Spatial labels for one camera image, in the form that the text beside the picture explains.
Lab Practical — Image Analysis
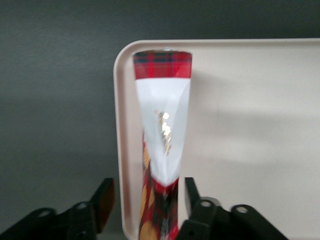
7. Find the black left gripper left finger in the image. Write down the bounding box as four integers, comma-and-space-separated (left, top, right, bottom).
0, 177, 116, 240

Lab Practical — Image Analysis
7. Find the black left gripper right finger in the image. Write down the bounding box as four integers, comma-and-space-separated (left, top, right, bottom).
178, 176, 291, 240

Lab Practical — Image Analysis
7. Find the red cookie box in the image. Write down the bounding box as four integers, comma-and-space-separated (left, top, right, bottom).
132, 50, 194, 240

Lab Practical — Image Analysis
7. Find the beige plastic tray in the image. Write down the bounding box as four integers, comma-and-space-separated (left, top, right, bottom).
112, 37, 320, 240

